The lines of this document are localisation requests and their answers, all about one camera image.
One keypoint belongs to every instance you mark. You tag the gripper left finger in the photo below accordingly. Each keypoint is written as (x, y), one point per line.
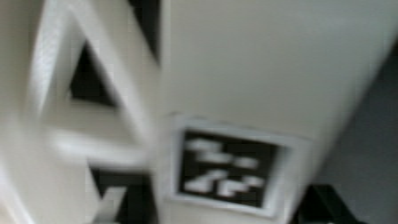
(126, 200)

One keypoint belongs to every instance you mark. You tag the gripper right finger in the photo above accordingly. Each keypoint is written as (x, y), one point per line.
(321, 208)

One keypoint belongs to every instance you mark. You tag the white chair back frame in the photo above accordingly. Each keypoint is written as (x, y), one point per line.
(208, 108)

